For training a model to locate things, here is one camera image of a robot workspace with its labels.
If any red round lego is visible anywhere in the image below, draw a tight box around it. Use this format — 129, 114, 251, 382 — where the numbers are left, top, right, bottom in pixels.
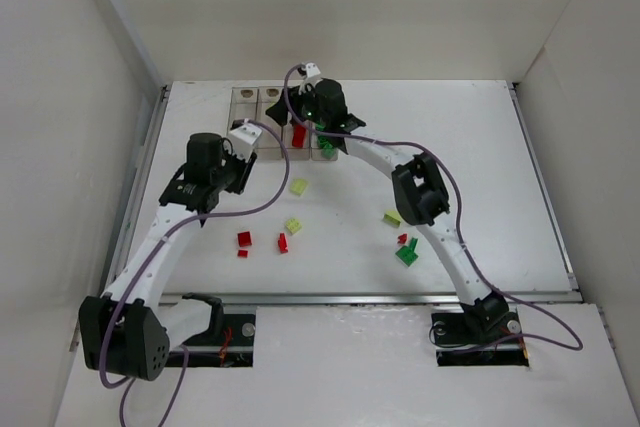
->
291, 124, 307, 149

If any green lego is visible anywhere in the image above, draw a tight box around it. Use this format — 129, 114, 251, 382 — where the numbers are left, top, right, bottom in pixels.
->
316, 137, 328, 149
321, 145, 337, 160

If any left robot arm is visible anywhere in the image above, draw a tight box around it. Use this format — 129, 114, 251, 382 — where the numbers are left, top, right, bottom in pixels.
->
79, 124, 262, 381

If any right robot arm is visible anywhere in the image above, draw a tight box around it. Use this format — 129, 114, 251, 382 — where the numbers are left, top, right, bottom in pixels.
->
266, 79, 509, 337

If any red square lego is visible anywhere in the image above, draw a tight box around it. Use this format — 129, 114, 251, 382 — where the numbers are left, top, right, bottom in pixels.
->
237, 231, 252, 248

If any yellow lego upper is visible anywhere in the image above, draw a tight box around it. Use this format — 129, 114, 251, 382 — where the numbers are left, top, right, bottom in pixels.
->
289, 178, 309, 196

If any yellow lego lower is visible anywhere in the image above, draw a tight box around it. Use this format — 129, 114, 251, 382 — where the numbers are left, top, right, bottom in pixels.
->
285, 217, 302, 235

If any red tall lego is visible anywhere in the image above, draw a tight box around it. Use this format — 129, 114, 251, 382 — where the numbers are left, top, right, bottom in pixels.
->
277, 232, 289, 254

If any yellow sloped lego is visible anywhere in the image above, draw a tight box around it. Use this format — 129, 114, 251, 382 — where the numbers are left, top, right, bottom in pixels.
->
383, 210, 402, 228

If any green lego plate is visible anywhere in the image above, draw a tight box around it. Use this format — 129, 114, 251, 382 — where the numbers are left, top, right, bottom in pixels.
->
395, 237, 419, 267

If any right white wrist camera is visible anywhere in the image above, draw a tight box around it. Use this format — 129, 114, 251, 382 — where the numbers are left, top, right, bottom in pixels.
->
297, 62, 322, 94

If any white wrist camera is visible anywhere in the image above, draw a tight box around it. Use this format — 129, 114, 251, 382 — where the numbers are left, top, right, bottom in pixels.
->
297, 62, 322, 94
227, 119, 263, 162

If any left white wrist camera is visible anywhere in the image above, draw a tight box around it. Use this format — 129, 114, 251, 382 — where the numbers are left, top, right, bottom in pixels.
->
227, 119, 263, 162

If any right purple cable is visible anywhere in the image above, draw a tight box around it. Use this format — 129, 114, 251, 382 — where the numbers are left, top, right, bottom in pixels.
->
283, 63, 584, 352

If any purple cable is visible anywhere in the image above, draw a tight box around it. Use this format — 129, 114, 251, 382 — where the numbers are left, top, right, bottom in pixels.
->
99, 119, 292, 427
283, 63, 584, 352

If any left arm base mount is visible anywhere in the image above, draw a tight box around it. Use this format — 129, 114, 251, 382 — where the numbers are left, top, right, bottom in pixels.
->
160, 302, 256, 368

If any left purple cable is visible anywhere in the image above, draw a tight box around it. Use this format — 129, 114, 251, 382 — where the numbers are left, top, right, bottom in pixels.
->
99, 119, 292, 427

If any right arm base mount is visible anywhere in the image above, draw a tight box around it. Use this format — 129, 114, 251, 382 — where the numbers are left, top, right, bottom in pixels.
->
429, 310, 529, 367

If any aluminium rail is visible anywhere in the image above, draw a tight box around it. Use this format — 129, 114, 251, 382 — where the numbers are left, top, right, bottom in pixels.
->
160, 291, 584, 306

